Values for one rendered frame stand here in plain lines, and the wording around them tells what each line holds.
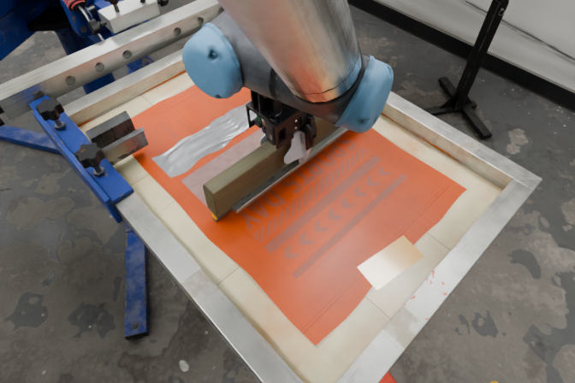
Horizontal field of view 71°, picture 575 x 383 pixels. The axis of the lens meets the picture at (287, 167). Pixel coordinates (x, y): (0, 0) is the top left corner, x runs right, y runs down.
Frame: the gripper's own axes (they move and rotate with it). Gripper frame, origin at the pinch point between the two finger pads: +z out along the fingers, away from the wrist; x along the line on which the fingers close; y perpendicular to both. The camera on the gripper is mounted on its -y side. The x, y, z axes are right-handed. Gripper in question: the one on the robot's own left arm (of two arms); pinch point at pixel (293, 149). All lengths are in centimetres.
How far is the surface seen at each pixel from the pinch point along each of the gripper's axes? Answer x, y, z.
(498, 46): -26, -196, 90
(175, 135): -23.0, 12.2, 4.4
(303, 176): 3.3, 0.9, 4.7
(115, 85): -41.5, 14.4, 0.6
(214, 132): -17.6, 6.1, 4.2
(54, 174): -134, 36, 99
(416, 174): 18.2, -15.0, 5.2
